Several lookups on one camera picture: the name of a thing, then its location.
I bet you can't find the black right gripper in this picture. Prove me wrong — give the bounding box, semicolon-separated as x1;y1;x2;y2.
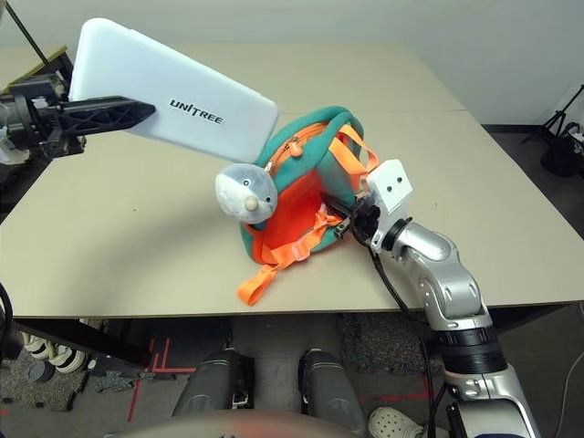
321;193;383;246

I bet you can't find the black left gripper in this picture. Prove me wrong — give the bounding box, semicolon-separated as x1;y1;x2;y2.
7;74;157;159

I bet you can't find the teal and orange backpack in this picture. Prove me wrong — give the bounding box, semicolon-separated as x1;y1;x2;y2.
235;105;381;306

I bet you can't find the white Unitree box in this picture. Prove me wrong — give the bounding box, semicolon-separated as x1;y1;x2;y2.
68;16;280;164

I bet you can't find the grey white plush animal head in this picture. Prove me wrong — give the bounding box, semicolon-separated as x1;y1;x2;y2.
214;162;278;224

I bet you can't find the black stand pole with clamp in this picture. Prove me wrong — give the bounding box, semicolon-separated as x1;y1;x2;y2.
7;0;49;68

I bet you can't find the speckled grey floor mat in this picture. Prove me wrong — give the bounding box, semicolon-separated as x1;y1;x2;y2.
338;313;428;377

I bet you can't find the grey right robot leg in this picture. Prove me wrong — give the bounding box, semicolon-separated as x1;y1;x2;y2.
297;347;371;437

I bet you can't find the grey robot leg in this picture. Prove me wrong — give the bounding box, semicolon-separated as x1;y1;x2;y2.
297;347;371;437
172;346;257;419

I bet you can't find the grey left robot leg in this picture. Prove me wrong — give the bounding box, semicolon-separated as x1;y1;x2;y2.
172;346;257;419

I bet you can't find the white clog shoe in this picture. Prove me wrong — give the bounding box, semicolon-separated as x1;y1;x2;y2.
367;406;452;438

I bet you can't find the black equipment bag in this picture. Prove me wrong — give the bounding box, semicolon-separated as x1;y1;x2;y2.
540;131;584;179

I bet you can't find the grey robot torso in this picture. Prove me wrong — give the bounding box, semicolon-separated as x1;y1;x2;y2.
100;408;362;438

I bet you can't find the black tripod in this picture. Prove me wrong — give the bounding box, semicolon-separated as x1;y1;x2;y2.
522;84;584;147

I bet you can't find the white sneaker with black stripes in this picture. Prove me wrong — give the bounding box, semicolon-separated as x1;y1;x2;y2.
47;345;89;374
20;330;58;362

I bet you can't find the small grey cylinder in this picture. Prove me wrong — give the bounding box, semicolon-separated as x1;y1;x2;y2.
27;360;57;384

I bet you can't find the grey foam scrap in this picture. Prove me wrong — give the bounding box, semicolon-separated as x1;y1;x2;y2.
94;370;157;395

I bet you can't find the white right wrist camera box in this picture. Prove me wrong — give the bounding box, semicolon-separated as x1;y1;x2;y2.
364;158;415;253

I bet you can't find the side table with black frame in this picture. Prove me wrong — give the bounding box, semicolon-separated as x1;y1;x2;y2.
0;43;75;95

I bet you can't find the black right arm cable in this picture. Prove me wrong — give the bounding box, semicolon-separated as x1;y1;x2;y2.
370;245;451;438

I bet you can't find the black main table frame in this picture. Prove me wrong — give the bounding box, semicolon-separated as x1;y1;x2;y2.
12;318;148;367

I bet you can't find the black left wrist camera cable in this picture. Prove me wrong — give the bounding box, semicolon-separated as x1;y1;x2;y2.
0;280;23;362

